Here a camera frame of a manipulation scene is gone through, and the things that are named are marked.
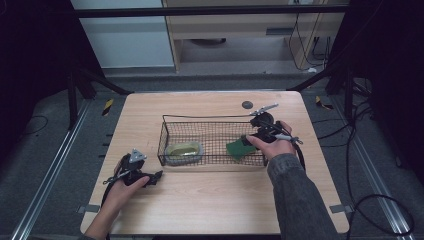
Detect grey table bracket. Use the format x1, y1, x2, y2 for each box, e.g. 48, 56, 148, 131
76, 203, 101, 214
329, 203, 354, 214

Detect left hand-held gripper cable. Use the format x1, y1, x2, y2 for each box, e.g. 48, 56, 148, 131
100, 170, 132, 209

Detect black wire mesh basket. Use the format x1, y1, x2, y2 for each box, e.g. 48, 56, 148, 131
157, 114, 272, 167

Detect black metal stand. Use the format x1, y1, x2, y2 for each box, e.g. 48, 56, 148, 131
288, 61, 357, 125
66, 64, 134, 131

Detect light wooden desk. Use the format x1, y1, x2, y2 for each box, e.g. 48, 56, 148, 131
162, 0, 351, 73

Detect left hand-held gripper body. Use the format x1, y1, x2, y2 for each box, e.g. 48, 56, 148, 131
114, 148, 151, 187

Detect white cabinet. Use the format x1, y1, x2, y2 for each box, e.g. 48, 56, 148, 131
70, 0, 176, 69

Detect black floor cables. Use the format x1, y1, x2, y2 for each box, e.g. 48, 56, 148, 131
312, 78, 416, 240

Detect thin black floor cable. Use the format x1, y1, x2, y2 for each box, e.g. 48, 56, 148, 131
24, 114, 49, 136

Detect aluminium floor rail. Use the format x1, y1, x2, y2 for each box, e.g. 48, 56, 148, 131
9, 99, 93, 240
329, 96, 418, 240

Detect black hanging desk cables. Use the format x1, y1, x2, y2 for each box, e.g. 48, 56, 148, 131
288, 13, 332, 73

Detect yellow and green sponge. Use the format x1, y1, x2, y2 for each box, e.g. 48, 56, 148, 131
225, 137, 258, 162

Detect person's left hand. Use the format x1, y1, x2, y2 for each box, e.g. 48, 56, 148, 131
101, 161, 150, 214

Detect person's right hand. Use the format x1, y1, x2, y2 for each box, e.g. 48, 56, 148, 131
246, 120, 297, 160

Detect hand-held gripper cable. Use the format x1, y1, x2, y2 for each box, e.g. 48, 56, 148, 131
261, 120, 307, 172
100, 170, 132, 209

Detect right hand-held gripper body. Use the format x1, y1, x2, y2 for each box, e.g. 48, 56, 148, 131
249, 103, 284, 144

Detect right hand-held gripper cable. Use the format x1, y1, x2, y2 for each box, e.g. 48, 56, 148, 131
261, 120, 307, 172

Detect green and grey soap dish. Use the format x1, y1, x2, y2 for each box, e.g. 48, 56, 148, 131
164, 141, 205, 167

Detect yellow and black tape strip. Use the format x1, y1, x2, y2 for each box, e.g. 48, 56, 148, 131
101, 98, 115, 117
314, 95, 334, 111

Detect black curtain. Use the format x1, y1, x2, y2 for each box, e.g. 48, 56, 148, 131
328, 0, 424, 188
0, 0, 105, 168

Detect black horizontal frame bar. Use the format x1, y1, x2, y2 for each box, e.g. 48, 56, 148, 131
74, 4, 349, 18

